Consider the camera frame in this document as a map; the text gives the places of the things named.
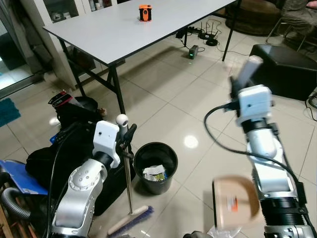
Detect orange black small camera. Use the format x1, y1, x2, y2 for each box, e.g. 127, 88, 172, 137
138, 4, 152, 22

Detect seated person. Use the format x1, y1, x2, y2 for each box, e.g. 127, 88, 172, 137
279, 0, 317, 36

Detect black router with antennas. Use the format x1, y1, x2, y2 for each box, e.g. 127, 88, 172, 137
198, 20, 221, 48

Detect grey ribbed hose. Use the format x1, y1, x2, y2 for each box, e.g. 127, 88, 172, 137
0, 185, 31, 222

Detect teal floor mat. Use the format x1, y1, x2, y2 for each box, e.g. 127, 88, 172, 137
0, 97, 22, 128

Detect black floor cables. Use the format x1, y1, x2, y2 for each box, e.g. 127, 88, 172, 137
306, 93, 317, 122

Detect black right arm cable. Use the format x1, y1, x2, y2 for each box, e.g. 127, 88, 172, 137
204, 101, 304, 199

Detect grey table with black legs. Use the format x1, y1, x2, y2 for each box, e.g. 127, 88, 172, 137
43, 0, 243, 116

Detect crumpled paper trash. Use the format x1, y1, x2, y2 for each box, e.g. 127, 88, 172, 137
143, 164, 168, 182

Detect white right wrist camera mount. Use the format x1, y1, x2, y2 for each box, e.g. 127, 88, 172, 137
236, 84, 274, 126

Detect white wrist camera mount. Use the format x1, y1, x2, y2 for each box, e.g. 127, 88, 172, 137
236, 84, 274, 126
93, 120, 121, 169

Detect black round waste bin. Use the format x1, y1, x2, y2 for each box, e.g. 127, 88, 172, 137
133, 142, 179, 195

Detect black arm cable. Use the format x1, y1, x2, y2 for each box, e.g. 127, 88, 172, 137
204, 101, 304, 199
46, 124, 80, 238

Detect black bag with red label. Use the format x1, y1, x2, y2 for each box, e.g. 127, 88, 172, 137
25, 91, 135, 217

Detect small box with green light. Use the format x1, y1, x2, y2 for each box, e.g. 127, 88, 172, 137
188, 45, 200, 60

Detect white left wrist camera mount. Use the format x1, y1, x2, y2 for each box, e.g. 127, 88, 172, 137
93, 120, 121, 169

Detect clear plastic bag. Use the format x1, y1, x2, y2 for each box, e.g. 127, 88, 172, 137
207, 226, 249, 238

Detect broom with metal handle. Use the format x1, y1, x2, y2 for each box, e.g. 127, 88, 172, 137
106, 114, 155, 238

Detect dark round wooden stool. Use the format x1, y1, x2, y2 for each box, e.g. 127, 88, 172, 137
225, 0, 284, 37

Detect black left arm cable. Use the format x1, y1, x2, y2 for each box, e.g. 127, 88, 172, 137
46, 124, 80, 238

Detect black leather ottoman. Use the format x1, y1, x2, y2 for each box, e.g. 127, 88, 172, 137
249, 44, 317, 102

